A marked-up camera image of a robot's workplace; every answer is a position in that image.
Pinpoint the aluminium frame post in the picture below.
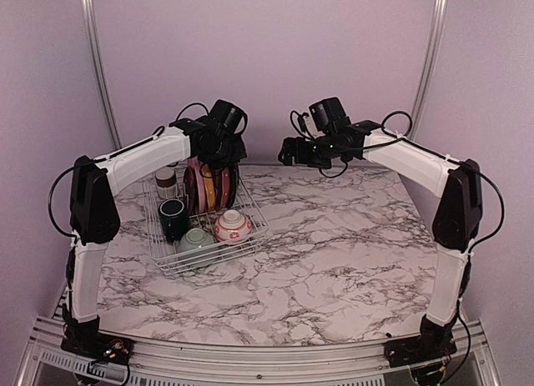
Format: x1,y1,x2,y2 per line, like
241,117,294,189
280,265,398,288
81,0,122,149
412,0,448,121

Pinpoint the yellow polka dot plate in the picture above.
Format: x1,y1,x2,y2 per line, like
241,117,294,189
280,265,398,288
200,163,216,213

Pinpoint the brown and white cup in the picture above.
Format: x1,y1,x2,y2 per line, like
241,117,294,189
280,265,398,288
154,167,178,200

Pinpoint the red patterned white bowl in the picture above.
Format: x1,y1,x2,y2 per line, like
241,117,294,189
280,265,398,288
214,209,252,243

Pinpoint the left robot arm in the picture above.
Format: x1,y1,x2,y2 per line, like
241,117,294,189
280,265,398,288
63,117,246,357

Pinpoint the maroon polka dot plate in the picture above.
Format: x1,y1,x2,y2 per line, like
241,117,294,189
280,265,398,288
210,166,230,210

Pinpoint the dark green mug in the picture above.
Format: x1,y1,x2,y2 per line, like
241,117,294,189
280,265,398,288
158,198,190,243

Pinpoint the front aluminium rail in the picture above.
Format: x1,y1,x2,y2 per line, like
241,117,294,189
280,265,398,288
15,317,501,385

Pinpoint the dark brown plate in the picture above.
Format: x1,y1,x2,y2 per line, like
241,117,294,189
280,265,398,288
183,166,199,215

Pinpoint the black striped plate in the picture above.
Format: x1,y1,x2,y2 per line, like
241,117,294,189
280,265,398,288
226,163,239,209

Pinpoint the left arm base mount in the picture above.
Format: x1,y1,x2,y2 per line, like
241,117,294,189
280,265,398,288
61,333,134,365

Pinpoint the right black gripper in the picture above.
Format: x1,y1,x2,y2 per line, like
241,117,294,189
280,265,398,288
280,132,348,168

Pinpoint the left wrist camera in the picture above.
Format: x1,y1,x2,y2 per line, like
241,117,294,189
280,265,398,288
208,99,248,134

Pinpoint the left aluminium frame post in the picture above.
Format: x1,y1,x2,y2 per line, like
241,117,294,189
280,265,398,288
81,0,122,149

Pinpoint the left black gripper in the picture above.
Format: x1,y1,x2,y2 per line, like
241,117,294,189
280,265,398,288
204,132,246,169

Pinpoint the pink plate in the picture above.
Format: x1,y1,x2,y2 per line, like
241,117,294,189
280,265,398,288
187,158,207,214

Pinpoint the pale green bowl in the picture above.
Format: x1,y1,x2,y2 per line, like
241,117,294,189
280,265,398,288
177,228,219,269

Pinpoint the right aluminium frame post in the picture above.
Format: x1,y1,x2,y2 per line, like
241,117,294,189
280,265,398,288
412,0,448,121

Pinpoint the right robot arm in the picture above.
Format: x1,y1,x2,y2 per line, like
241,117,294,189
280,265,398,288
278,121,482,359

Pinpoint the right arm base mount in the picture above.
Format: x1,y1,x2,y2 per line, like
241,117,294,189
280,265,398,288
384,336,457,368

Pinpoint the white wire dish rack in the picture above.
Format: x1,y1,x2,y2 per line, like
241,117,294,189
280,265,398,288
143,175,269,275

